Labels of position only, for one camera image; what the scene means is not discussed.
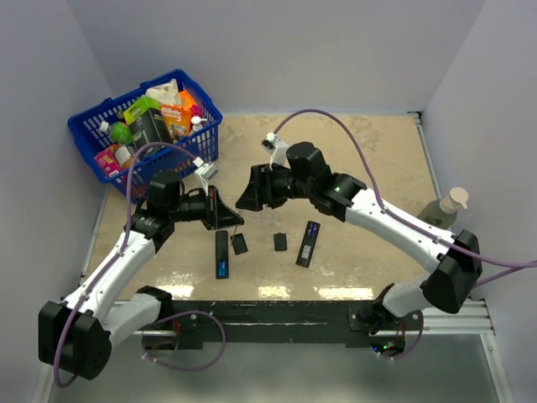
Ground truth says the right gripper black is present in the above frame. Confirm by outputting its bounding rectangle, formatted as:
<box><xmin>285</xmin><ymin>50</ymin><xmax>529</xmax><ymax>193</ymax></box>
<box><xmin>237</xmin><ymin>163</ymin><xmax>315</xmax><ymax>212</ymax></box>

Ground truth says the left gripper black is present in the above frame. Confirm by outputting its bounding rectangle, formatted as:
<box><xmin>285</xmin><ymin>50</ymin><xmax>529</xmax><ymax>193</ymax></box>
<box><xmin>169</xmin><ymin>185</ymin><xmax>243</xmax><ymax>230</ymax></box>

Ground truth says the black remote control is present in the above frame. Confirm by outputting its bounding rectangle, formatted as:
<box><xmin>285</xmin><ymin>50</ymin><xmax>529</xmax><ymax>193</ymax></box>
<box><xmin>215</xmin><ymin>230</ymin><xmax>230</xmax><ymax>280</ymax></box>
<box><xmin>295</xmin><ymin>221</ymin><xmax>318</xmax><ymax>268</ymax></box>

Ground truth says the black battery cover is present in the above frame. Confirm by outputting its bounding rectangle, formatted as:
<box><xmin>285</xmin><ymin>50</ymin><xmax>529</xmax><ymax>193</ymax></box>
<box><xmin>274</xmin><ymin>233</ymin><xmax>288</xmax><ymax>252</ymax></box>
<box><xmin>231</xmin><ymin>233</ymin><xmax>248</xmax><ymax>255</ymax></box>

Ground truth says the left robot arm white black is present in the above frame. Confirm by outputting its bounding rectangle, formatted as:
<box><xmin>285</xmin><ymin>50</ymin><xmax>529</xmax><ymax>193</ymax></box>
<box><xmin>38</xmin><ymin>175</ymin><xmax>244</xmax><ymax>379</ymax></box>

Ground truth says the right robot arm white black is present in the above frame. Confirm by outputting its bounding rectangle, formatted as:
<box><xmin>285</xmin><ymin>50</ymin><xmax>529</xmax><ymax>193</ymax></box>
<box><xmin>236</xmin><ymin>142</ymin><xmax>482</xmax><ymax>330</ymax></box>

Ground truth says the white pump bottle in basket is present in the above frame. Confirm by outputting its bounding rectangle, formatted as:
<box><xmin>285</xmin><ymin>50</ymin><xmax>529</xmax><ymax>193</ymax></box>
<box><xmin>190</xmin><ymin>116</ymin><xmax>208</xmax><ymax>133</ymax></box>

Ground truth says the orange Gillette razor pack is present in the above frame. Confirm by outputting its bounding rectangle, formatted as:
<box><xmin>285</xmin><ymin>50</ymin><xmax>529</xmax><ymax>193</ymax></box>
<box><xmin>160</xmin><ymin>104</ymin><xmax>192</xmax><ymax>143</ymax></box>

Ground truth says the orange pill bottle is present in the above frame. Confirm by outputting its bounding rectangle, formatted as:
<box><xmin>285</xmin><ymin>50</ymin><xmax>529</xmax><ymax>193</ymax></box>
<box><xmin>114</xmin><ymin>145</ymin><xmax>134</xmax><ymax>170</ymax></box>

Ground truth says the green black razor box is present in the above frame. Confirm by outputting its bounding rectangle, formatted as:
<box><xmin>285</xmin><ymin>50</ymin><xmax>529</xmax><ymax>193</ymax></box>
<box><xmin>124</xmin><ymin>96</ymin><xmax>172</xmax><ymax>150</ymax></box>

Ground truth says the pink box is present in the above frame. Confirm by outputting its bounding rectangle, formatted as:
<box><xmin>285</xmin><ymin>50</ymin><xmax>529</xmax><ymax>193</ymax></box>
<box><xmin>95</xmin><ymin>149</ymin><xmax>122</xmax><ymax>177</ymax></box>

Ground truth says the green bottle white cap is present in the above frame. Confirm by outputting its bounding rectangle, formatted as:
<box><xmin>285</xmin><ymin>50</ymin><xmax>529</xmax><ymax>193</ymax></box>
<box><xmin>99</xmin><ymin>121</ymin><xmax>133</xmax><ymax>144</ymax></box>

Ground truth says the crumpled beige paper bag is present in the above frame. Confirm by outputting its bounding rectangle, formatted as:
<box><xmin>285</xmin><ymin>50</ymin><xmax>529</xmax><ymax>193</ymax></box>
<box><xmin>145</xmin><ymin>79</ymin><xmax>182</xmax><ymax>106</ymax></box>

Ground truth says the green liquid soap pump bottle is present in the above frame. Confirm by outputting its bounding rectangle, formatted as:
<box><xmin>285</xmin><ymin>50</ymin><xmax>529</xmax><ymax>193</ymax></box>
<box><xmin>417</xmin><ymin>187</ymin><xmax>469</xmax><ymax>229</ymax></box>

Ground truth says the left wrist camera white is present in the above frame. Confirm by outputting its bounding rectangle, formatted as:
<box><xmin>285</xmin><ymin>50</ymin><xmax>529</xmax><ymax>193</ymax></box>
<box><xmin>193</xmin><ymin>157</ymin><xmax>220</xmax><ymax>195</ymax></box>

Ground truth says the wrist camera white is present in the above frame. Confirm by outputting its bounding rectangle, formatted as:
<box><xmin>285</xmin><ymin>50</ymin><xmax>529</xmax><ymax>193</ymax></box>
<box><xmin>193</xmin><ymin>157</ymin><xmax>220</xmax><ymax>195</ymax></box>
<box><xmin>261</xmin><ymin>132</ymin><xmax>289</xmax><ymax>169</ymax></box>

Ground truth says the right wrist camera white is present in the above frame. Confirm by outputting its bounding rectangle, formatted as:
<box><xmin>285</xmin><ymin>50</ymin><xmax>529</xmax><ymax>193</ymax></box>
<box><xmin>261</xmin><ymin>132</ymin><xmax>289</xmax><ymax>169</ymax></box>

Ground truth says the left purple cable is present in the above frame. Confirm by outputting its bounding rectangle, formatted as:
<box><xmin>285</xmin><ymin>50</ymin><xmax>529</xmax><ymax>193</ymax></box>
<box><xmin>54</xmin><ymin>142</ymin><xmax>198</xmax><ymax>388</ymax></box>

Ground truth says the purple cable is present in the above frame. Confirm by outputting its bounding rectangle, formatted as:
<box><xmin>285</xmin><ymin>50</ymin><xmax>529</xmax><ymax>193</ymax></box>
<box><xmin>274</xmin><ymin>109</ymin><xmax>537</xmax><ymax>289</ymax></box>
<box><xmin>54</xmin><ymin>142</ymin><xmax>198</xmax><ymax>388</ymax></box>

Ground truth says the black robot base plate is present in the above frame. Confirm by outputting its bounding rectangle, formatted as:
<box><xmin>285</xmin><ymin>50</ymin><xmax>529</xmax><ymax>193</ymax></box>
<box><xmin>142</xmin><ymin>289</ymin><xmax>424</xmax><ymax>349</ymax></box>

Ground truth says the aluminium frame rail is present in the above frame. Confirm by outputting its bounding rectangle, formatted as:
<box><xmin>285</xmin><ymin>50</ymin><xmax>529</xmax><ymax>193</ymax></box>
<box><xmin>424</xmin><ymin>301</ymin><xmax>494</xmax><ymax>335</ymax></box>

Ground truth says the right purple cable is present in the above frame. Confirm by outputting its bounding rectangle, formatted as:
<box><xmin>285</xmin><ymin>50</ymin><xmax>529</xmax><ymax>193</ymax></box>
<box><xmin>274</xmin><ymin>109</ymin><xmax>537</xmax><ymax>289</ymax></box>

